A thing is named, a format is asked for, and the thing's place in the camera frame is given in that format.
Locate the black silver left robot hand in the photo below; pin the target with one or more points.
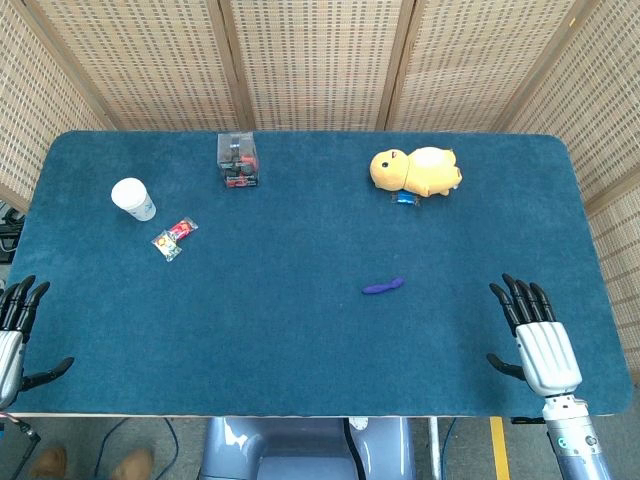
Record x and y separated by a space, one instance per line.
11 350

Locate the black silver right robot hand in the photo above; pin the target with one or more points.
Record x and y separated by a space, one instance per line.
547 355

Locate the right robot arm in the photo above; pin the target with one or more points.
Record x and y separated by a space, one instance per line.
577 445

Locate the black equipment beside table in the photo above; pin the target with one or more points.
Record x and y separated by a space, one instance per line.
9 235

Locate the white table leg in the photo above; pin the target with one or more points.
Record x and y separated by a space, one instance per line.
433 447

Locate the yellow candy packet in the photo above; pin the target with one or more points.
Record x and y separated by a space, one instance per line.
167 245

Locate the white paper cup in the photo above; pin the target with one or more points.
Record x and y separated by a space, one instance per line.
131 197

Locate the red candy packet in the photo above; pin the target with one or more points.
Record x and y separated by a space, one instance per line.
181 229

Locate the blue candy wrapper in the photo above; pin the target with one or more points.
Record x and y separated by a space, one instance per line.
404 198

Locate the woven screen panel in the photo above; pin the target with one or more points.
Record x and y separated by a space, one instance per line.
150 60
30 110
317 65
610 150
475 65

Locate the yellow duck plush toy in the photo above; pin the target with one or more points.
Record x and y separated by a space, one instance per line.
420 170

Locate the blue felt table mat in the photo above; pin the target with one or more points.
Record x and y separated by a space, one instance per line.
300 325

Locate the blue-grey robot torso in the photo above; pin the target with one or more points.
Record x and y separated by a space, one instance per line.
300 450

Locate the clear coffee capsule box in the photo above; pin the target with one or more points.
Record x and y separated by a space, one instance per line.
239 162

